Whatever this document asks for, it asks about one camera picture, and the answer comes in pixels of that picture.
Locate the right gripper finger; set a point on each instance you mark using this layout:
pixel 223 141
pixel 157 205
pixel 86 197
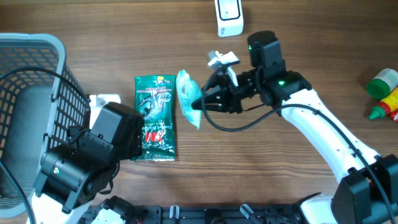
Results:
pixel 209 106
pixel 216 93

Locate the green glove package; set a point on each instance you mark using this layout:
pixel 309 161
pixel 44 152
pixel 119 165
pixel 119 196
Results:
pixel 155 100

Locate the green lid spice jar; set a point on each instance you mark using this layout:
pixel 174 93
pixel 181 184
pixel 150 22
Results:
pixel 382 84

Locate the white barcode scanner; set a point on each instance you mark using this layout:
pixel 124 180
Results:
pixel 229 17

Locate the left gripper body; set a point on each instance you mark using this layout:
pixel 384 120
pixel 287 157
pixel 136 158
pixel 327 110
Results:
pixel 133 149

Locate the teal wet wipes pack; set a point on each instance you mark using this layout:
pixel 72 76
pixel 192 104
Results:
pixel 188 91

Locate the red instant coffee stick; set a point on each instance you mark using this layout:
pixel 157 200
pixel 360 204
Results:
pixel 394 115

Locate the grey plastic mesh basket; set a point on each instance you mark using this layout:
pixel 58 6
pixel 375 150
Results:
pixel 38 103

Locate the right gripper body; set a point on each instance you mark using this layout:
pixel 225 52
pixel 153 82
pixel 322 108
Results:
pixel 247 87

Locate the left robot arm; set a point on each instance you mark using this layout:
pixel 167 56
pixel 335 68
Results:
pixel 73 173

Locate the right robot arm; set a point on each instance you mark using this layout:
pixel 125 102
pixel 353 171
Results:
pixel 367 181

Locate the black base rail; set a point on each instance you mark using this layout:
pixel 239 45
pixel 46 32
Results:
pixel 202 214

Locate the red sauce bottle green cap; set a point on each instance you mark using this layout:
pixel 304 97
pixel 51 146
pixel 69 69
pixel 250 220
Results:
pixel 385 107

